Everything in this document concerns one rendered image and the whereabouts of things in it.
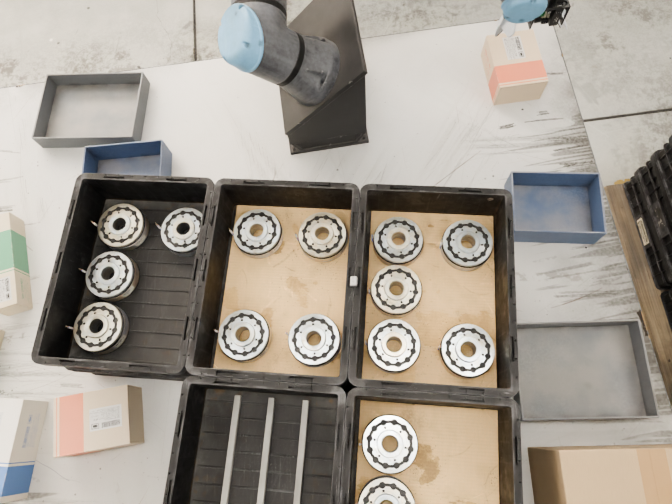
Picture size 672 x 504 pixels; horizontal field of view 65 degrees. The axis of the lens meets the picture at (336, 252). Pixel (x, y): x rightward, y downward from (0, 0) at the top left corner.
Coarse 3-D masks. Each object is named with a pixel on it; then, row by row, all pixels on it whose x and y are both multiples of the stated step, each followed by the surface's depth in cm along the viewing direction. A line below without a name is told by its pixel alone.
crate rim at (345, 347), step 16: (352, 192) 106; (352, 208) 105; (208, 224) 106; (352, 224) 105; (208, 240) 105; (352, 240) 103; (208, 256) 104; (352, 256) 102; (208, 272) 103; (352, 272) 101; (352, 288) 100; (352, 304) 100; (192, 320) 100; (192, 336) 99; (192, 352) 98; (192, 368) 97; (208, 368) 97; (320, 384) 95; (336, 384) 94
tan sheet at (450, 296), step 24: (384, 216) 115; (408, 216) 114; (432, 216) 114; (456, 216) 114; (480, 216) 113; (432, 240) 112; (384, 264) 111; (432, 264) 111; (432, 288) 109; (456, 288) 109; (480, 288) 108; (432, 312) 107; (456, 312) 107; (480, 312) 107; (432, 336) 106; (432, 360) 104; (456, 384) 102; (480, 384) 102
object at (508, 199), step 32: (416, 192) 105; (448, 192) 105; (480, 192) 106; (512, 224) 102; (512, 256) 100; (512, 288) 98; (352, 320) 98; (512, 320) 96; (352, 352) 96; (512, 352) 95; (352, 384) 94; (384, 384) 95; (416, 384) 93; (512, 384) 92
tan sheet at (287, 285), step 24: (240, 216) 117; (288, 216) 116; (288, 240) 114; (240, 264) 113; (264, 264) 113; (288, 264) 113; (312, 264) 112; (336, 264) 112; (240, 288) 112; (264, 288) 111; (288, 288) 111; (312, 288) 111; (336, 288) 110; (264, 312) 110; (288, 312) 109; (312, 312) 109; (336, 312) 109; (240, 336) 108; (312, 336) 107; (216, 360) 107; (264, 360) 106; (288, 360) 106; (336, 360) 105
